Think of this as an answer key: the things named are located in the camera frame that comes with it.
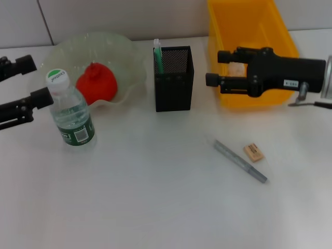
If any clear water bottle green label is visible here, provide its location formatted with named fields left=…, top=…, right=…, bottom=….
left=46, top=68, right=97, bottom=153

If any yellow plastic bin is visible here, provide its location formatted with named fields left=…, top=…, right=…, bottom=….
left=206, top=0, right=301, bottom=108

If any green toothbrush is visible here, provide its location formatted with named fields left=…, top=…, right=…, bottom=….
left=153, top=38, right=164, bottom=75

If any grey pen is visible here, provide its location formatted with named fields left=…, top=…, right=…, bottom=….
left=213, top=139, right=268, bottom=184

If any beige eraser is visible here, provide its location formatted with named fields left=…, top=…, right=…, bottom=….
left=243, top=143, right=265, bottom=163

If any right wrist connector cable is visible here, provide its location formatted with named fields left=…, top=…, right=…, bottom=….
left=287, top=82, right=332, bottom=110

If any green glass fruit plate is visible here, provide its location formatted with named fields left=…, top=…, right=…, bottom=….
left=41, top=31, right=147, bottom=108

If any white paper ball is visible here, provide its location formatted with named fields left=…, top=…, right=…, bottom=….
left=228, top=63, right=247, bottom=77

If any black mesh pen holder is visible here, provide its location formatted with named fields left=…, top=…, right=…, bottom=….
left=152, top=46, right=195, bottom=113

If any red-orange knitted orange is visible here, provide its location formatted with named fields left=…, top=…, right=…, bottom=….
left=75, top=62, right=118, bottom=105

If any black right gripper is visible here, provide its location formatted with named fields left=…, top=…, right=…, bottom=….
left=205, top=46, right=327, bottom=99

